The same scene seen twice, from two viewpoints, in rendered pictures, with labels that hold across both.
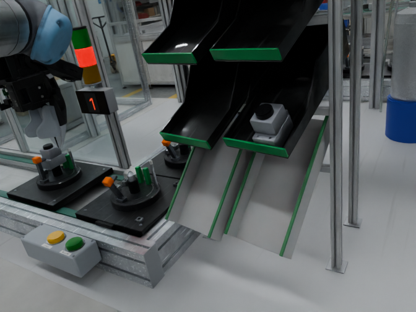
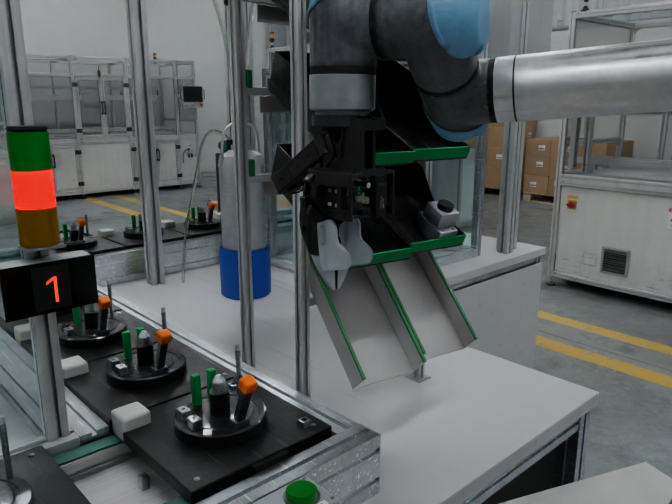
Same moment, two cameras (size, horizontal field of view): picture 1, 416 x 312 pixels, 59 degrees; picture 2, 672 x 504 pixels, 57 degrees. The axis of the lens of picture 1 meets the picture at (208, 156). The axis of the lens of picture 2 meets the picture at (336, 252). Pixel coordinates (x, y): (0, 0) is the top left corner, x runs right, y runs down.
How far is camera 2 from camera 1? 1.13 m
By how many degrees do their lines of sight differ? 73
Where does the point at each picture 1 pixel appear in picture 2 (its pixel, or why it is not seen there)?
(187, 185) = (338, 336)
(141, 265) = (373, 458)
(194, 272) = not seen: hidden behind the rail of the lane
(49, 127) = (357, 248)
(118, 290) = not seen: outside the picture
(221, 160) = (344, 296)
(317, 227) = not seen: hidden behind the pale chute
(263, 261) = (384, 409)
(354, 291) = (453, 379)
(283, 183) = (410, 292)
